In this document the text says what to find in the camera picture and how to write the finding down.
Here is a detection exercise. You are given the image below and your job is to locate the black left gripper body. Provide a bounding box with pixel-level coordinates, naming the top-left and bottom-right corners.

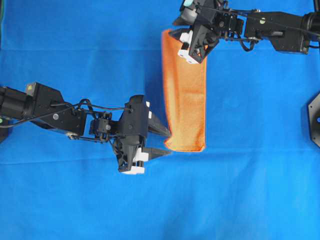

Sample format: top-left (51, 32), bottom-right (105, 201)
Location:
top-left (89, 95), bottom-right (150, 175)

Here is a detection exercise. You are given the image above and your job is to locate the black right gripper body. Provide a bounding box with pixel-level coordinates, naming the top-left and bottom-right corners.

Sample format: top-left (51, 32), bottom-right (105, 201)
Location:
top-left (173, 0), bottom-right (244, 64)

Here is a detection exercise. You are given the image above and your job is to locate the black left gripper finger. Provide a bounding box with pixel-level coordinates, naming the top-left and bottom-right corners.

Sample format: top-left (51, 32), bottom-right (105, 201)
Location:
top-left (148, 113), bottom-right (171, 137)
top-left (146, 147), bottom-right (172, 161)

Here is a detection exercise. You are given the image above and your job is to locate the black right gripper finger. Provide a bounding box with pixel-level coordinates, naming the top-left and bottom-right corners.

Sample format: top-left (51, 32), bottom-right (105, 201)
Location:
top-left (168, 28), bottom-right (188, 40)

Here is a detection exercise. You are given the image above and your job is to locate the orange towel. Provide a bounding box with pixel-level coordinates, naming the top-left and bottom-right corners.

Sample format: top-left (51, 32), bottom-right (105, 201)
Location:
top-left (161, 30), bottom-right (207, 152)

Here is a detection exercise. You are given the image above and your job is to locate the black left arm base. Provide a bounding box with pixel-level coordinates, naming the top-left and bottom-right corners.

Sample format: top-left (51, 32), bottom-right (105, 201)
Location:
top-left (0, 116), bottom-right (12, 143)

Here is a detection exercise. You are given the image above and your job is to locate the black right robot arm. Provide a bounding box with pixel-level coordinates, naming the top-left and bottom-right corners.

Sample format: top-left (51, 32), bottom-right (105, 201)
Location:
top-left (168, 0), bottom-right (320, 64)

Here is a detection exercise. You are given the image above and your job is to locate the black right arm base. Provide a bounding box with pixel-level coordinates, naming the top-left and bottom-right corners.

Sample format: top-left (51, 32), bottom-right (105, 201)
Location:
top-left (307, 93), bottom-right (320, 147)

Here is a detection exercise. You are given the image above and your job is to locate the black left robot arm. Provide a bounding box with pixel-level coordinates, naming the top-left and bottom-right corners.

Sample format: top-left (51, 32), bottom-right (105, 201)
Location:
top-left (0, 82), bottom-right (171, 175)

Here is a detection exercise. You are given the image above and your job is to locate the blue tablecloth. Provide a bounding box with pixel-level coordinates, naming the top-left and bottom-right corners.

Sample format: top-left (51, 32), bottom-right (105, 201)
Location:
top-left (0, 0), bottom-right (320, 240)

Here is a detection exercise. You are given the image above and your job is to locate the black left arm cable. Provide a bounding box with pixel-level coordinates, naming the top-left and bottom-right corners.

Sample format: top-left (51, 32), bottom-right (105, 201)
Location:
top-left (0, 98), bottom-right (133, 130)

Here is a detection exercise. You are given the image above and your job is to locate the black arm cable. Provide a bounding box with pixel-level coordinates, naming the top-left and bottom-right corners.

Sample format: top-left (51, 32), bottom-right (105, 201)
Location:
top-left (0, 98), bottom-right (133, 130)
top-left (223, 4), bottom-right (320, 53)

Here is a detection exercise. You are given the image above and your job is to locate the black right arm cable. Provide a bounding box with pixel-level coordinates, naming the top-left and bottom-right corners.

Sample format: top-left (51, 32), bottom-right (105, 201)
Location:
top-left (223, 4), bottom-right (320, 53)

